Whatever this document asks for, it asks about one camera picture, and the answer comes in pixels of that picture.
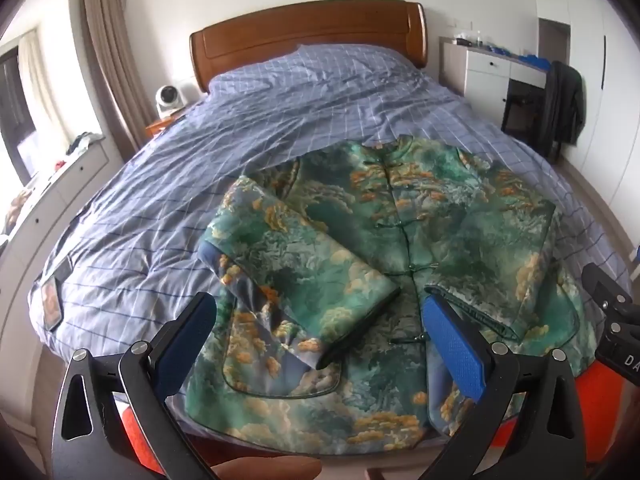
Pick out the white desk with drawers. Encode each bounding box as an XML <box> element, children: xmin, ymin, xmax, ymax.
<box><xmin>439</xmin><ymin>42</ymin><xmax>547</xmax><ymax>128</ymax></box>

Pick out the wooden headboard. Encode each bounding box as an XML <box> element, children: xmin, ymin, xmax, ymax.
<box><xmin>190</xmin><ymin>0</ymin><xmax>428</xmax><ymax>92</ymax></box>

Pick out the blue checked bed cover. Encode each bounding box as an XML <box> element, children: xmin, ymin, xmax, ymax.
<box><xmin>29</xmin><ymin>46</ymin><xmax>628</xmax><ymax>359</ymax></box>

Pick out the dark jacket on chair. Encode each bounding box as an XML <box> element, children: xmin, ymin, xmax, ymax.
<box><xmin>537</xmin><ymin>61</ymin><xmax>586</xmax><ymax>159</ymax></box>

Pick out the white window cabinet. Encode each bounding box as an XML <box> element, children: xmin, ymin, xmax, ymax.
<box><xmin>1</xmin><ymin>139</ymin><xmax>122</xmax><ymax>359</ymax></box>

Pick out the green brocade jacket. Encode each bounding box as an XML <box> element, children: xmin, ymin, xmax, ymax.
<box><xmin>184</xmin><ymin>136</ymin><xmax>596</xmax><ymax>455</ymax></box>

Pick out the beige curtain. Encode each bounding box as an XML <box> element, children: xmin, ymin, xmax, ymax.
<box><xmin>80</xmin><ymin>0</ymin><xmax>154</xmax><ymax>162</ymax></box>

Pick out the wooden nightstand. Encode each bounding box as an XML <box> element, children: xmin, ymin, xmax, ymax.
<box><xmin>145</xmin><ymin>114</ymin><xmax>180</xmax><ymax>139</ymax></box>

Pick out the orange red clothing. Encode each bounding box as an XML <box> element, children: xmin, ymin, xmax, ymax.
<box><xmin>119</xmin><ymin>368</ymin><xmax>632</xmax><ymax>476</ymax></box>

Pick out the person's left hand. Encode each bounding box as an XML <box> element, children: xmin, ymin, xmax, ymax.
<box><xmin>212</xmin><ymin>456</ymin><xmax>322</xmax><ymax>480</ymax></box>

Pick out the smartphone on bed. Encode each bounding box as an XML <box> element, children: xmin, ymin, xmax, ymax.
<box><xmin>40</xmin><ymin>257</ymin><xmax>73</xmax><ymax>333</ymax></box>

